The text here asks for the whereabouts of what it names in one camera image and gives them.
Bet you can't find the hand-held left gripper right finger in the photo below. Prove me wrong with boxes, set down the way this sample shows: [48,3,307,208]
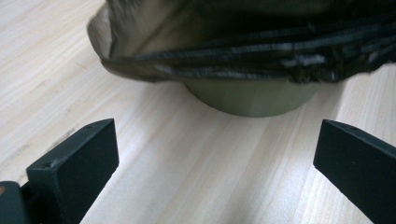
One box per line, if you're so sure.
[312,119,396,224]

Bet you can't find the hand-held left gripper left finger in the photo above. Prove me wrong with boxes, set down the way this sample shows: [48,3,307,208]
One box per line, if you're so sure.
[25,118,120,224]

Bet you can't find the green plastic trash bin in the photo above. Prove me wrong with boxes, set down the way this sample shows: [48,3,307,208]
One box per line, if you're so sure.
[184,77,322,119]

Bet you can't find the black plastic garbage bag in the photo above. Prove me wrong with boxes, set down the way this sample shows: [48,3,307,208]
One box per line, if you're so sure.
[86,0,396,86]

